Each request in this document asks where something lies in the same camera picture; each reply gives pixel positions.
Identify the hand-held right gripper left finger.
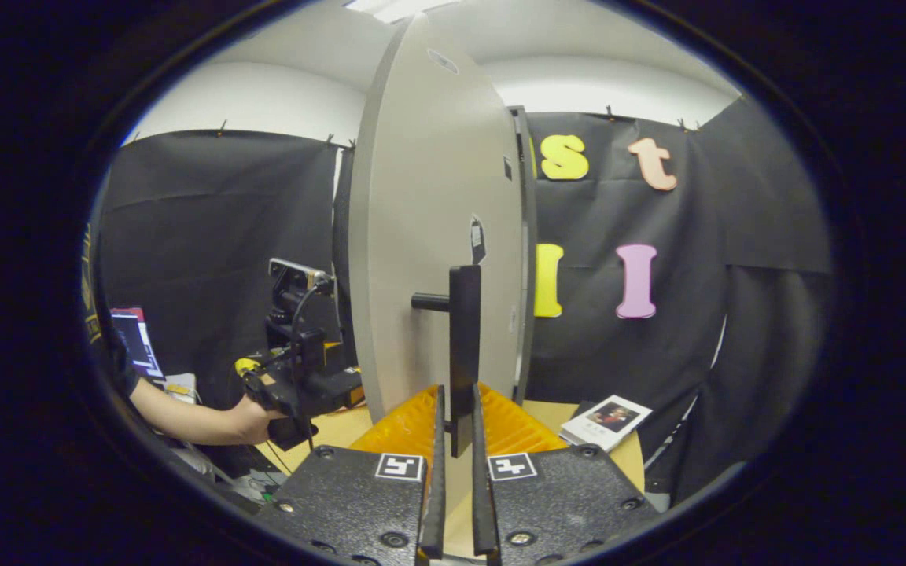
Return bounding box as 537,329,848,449
252,384,447,563

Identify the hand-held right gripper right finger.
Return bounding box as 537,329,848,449
470,383,663,565

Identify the grey cabinet door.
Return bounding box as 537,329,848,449
348,12,530,461

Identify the dark grey cabinet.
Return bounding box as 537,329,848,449
504,105,540,403

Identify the white book with portrait cover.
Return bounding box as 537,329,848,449
559,395,653,454

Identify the black backdrop cloth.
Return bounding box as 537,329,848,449
98,98,833,504

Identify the computer monitor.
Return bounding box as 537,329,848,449
109,307,164,380

